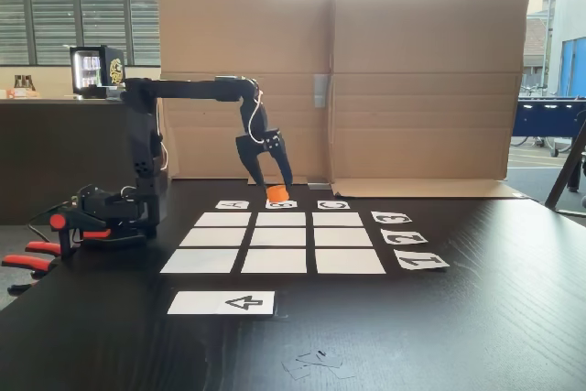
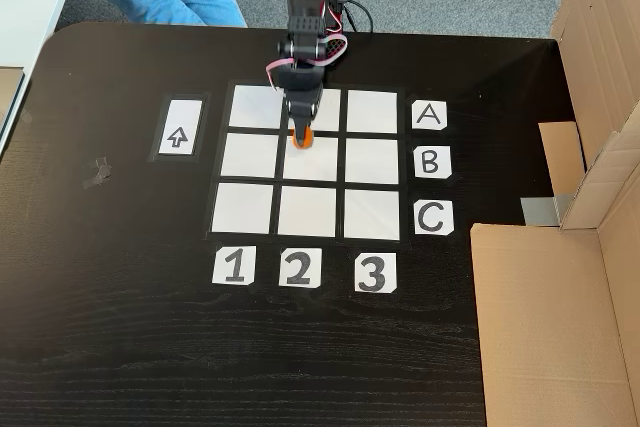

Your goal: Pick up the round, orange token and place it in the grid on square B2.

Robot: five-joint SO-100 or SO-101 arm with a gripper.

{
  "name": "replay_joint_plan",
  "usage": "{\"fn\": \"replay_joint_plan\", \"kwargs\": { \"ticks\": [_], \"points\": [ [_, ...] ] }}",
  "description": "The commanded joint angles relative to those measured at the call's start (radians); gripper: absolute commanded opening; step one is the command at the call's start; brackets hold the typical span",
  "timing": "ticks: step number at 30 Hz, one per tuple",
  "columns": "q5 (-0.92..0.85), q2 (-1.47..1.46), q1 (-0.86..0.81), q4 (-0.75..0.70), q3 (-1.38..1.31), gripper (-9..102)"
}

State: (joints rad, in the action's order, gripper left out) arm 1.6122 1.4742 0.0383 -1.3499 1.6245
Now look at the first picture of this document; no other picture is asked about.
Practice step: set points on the round orange token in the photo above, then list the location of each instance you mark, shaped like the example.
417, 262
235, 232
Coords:
277, 194

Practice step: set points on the white paper grid square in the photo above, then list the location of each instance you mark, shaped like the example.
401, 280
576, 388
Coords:
274, 261
223, 219
350, 261
278, 237
200, 261
338, 219
281, 219
342, 237
213, 237

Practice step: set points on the letter B paper label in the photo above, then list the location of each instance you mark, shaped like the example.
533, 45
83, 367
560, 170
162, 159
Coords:
270, 206

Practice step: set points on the grey tape strip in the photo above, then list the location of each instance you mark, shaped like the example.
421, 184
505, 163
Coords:
321, 91

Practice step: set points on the letter C paper label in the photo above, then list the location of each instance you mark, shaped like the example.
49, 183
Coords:
322, 206

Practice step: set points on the number 3 paper label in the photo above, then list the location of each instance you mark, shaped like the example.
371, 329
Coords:
376, 217

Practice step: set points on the number 2 paper label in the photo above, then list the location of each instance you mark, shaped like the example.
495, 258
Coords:
388, 240

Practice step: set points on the white arrow paper sheet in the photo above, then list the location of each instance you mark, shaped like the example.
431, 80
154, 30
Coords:
247, 303

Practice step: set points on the black mini fridge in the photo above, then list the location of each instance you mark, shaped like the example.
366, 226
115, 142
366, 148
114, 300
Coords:
114, 70

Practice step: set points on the brown cardboard screen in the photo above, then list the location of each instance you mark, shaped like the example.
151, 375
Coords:
412, 43

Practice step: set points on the dark wooden counter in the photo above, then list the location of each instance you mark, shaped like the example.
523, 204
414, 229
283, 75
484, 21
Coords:
46, 144

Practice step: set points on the black orange bar clamp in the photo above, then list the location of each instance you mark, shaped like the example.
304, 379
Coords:
64, 237

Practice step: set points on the orange white box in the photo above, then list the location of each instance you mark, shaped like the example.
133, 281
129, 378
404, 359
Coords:
23, 94

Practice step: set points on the brown glass bottles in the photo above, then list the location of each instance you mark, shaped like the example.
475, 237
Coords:
25, 82

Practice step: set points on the blue foosball table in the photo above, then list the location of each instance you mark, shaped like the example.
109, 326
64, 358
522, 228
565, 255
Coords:
545, 118

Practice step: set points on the dark wooden stand leg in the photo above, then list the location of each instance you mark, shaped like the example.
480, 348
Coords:
567, 166

